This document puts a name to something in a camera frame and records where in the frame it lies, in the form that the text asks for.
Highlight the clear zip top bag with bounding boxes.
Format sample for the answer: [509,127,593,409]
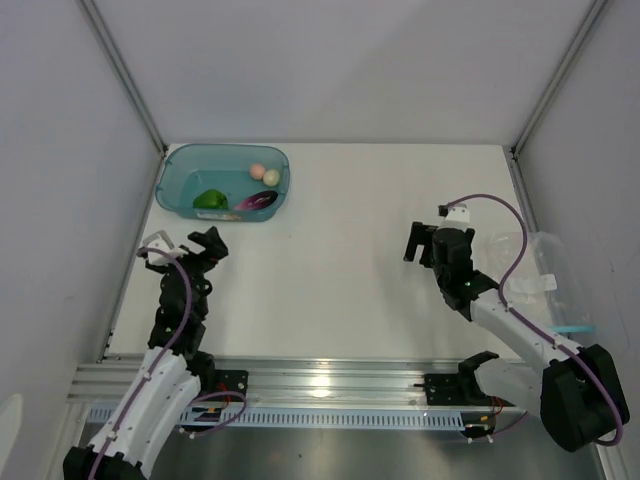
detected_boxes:
[479,232,595,336]

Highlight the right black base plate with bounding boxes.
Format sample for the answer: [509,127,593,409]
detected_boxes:
[414,373,492,407]

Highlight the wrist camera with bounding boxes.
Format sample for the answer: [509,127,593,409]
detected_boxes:
[438,204,471,231]
[137,230,175,266]

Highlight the aluminium mounting rail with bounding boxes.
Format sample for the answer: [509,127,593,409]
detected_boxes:
[67,354,458,409]

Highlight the purple eggplant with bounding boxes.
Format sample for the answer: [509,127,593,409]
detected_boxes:
[233,190,279,211]

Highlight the slotted white cable duct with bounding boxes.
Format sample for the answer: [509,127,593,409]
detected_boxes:
[86,404,466,431]

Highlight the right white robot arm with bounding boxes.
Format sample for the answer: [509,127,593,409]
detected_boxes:
[404,222,630,452]

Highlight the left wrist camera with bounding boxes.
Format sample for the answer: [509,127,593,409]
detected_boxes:
[137,230,175,266]

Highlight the aluminium frame post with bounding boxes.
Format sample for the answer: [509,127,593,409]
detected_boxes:
[510,0,612,161]
[76,0,168,157]

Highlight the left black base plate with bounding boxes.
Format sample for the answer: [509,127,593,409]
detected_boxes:
[199,369,249,404]

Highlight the green bell pepper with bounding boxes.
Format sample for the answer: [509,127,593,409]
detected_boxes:
[192,189,229,210]

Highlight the white egg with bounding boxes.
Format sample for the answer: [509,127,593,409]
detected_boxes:
[262,169,280,187]

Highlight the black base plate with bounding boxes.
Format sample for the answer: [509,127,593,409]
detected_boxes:
[414,373,492,407]
[199,369,249,404]

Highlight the teal plastic bin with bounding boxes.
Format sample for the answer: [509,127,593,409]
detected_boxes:
[155,143,291,222]

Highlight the pink egg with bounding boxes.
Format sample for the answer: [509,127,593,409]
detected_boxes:
[249,163,266,181]

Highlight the right aluminium frame post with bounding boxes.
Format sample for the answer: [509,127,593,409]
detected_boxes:
[510,0,612,161]

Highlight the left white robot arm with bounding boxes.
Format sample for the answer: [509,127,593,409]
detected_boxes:
[63,227,229,479]

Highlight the left aluminium frame post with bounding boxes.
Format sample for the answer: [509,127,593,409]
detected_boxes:
[76,0,168,157]

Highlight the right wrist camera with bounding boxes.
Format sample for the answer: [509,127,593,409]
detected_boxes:
[438,204,471,231]

